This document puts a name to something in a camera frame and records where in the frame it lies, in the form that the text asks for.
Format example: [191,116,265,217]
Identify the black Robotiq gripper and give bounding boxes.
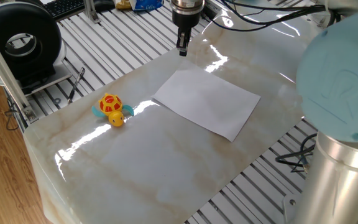
[172,11,202,57]

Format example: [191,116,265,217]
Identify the white paper sheet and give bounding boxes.
[152,68,262,143]

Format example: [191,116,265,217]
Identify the blue snack bag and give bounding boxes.
[129,0,165,12]

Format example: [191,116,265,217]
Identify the yellow snack bag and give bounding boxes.
[115,0,133,10]

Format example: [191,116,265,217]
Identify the black computer mouse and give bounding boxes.
[93,0,116,13]

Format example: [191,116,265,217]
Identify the yellow orange toy turtle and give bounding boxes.
[91,92,135,128]

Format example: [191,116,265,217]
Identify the black pen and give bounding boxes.
[67,67,86,105]

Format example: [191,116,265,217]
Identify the black computer keyboard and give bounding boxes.
[44,0,86,20]

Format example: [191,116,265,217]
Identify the glossy marble pattern mat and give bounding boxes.
[23,6,323,224]

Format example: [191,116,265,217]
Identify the short aluminium profile post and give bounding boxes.
[82,0,101,24]

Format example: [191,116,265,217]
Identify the black wrist cable bundle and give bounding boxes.
[203,0,326,32]

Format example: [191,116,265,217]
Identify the black cables at robot base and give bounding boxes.
[274,133,318,174]

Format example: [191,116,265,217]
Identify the aluminium frame rail with bracket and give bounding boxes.
[0,18,39,125]

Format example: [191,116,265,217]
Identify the black hanging cable loop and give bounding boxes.
[4,96,20,131]

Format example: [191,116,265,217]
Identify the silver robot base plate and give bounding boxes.
[283,194,301,224]

